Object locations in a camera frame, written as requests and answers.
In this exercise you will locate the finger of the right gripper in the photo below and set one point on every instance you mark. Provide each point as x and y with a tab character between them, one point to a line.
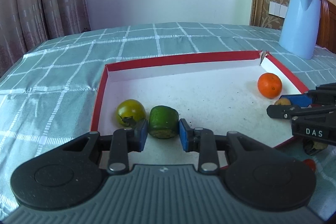
301	100
289	111

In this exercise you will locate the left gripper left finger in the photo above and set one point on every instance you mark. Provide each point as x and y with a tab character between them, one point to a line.
74	172

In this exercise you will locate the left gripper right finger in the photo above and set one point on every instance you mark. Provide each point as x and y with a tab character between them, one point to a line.
256	174

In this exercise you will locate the brown longan fruit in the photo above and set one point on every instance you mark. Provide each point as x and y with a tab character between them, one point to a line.
283	102

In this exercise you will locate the red cherry tomato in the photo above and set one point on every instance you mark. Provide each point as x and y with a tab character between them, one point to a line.
311	164

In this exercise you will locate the green cucumber piece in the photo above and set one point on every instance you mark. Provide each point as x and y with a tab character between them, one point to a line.
163	122

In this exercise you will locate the large green tomato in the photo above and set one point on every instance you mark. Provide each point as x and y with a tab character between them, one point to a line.
311	147

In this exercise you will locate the orange tangerine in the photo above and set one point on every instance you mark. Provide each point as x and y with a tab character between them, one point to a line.
269	85

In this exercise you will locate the red shallow cardboard tray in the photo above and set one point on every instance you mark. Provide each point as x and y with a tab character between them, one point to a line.
216	90

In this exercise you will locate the light blue kettle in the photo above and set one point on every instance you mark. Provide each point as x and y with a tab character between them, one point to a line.
300	29

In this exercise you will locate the wooden chair back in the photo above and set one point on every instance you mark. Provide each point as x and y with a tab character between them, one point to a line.
327	26

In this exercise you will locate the teal checked bedsheet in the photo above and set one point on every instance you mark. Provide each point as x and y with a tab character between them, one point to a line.
48	95

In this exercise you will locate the green tomato in tray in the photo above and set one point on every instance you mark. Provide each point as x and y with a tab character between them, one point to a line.
129	112

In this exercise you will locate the pink patterned curtain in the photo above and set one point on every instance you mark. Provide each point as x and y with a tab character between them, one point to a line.
27	23

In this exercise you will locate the white wall switch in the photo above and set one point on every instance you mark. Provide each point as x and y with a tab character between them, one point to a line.
277	9

